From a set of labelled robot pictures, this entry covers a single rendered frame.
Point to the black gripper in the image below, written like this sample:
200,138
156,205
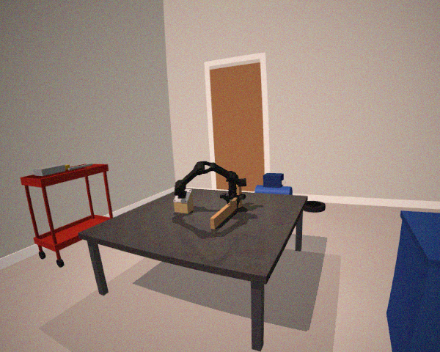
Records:
240,197

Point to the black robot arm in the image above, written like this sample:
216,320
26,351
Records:
199,169

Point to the wooden post with slot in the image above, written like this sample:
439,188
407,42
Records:
239,191

